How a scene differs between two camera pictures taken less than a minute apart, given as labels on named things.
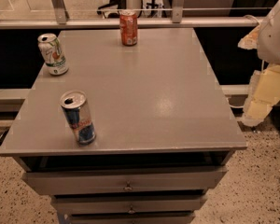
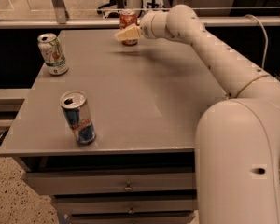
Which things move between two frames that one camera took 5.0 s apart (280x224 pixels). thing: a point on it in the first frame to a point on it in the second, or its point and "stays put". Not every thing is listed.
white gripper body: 275,37 to 147,26
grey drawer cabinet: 164,131 stays put
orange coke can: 129,27 stays put
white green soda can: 52,54 stays put
